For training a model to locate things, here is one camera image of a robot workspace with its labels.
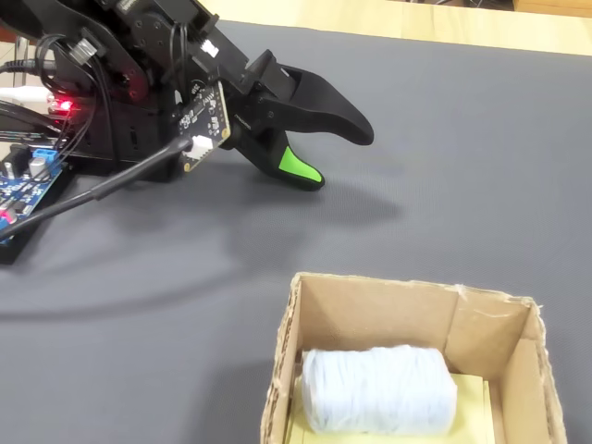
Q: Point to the blue controller circuit board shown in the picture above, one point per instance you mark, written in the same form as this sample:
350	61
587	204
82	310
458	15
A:
14	252
18	189

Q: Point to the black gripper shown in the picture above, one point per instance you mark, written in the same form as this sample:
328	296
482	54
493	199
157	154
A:
245	88

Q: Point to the brown cardboard box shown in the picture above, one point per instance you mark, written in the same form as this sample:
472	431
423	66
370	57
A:
384	314

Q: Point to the black camera circuit board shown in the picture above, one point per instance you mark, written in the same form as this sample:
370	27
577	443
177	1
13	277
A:
205	115

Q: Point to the yellow sticky note pad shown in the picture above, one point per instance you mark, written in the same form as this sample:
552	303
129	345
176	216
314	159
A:
469	407

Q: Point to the dark grey textured mat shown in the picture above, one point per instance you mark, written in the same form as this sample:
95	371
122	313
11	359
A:
416	208

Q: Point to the white USB plug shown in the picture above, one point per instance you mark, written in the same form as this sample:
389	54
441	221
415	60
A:
28	94

